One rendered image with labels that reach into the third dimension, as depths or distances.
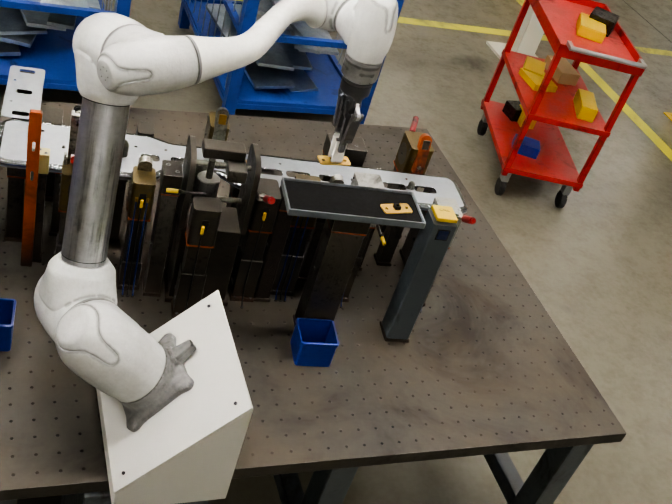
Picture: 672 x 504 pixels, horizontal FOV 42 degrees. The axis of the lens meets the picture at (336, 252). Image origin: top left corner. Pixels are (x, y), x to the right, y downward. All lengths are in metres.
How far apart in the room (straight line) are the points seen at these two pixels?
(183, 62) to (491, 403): 1.35
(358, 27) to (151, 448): 1.04
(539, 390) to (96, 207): 1.41
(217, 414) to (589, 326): 2.66
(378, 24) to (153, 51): 0.54
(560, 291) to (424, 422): 2.08
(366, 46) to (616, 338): 2.58
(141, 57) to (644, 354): 3.09
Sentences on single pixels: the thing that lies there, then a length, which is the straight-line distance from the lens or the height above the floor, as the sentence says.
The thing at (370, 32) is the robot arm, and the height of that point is 1.62.
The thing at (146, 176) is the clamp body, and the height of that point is 1.07.
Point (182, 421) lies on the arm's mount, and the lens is 1.97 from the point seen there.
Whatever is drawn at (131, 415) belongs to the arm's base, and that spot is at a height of 0.84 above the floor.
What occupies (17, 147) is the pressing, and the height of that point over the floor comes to 1.00.
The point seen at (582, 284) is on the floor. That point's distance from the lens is 4.53.
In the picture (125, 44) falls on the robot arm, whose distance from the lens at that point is 1.77.
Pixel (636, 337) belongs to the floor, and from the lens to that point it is 4.39.
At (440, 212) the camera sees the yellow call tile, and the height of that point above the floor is 1.16.
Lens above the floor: 2.41
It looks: 37 degrees down
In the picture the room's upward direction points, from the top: 19 degrees clockwise
